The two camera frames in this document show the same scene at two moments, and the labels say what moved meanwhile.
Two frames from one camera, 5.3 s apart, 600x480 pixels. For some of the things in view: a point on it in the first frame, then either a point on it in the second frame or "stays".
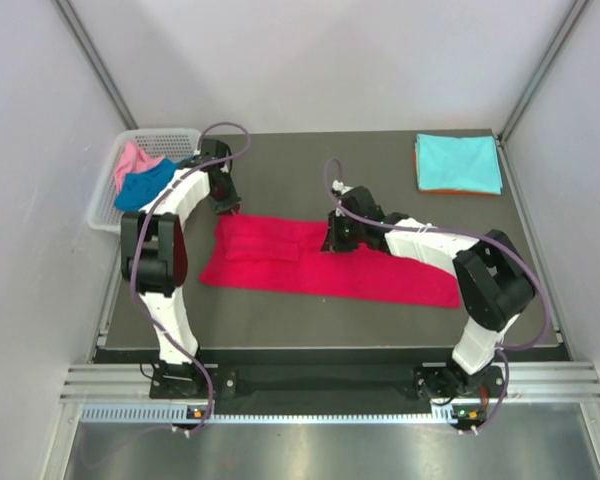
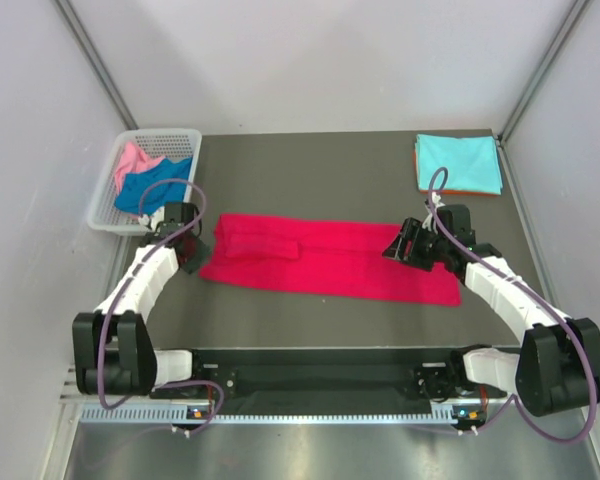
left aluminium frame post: [94, 62] stays
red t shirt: [284, 257] stays
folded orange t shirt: [459, 193] stays
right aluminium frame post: [554, 52] stays
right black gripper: [334, 243] to [412, 231]
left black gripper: [231, 202] to [202, 251]
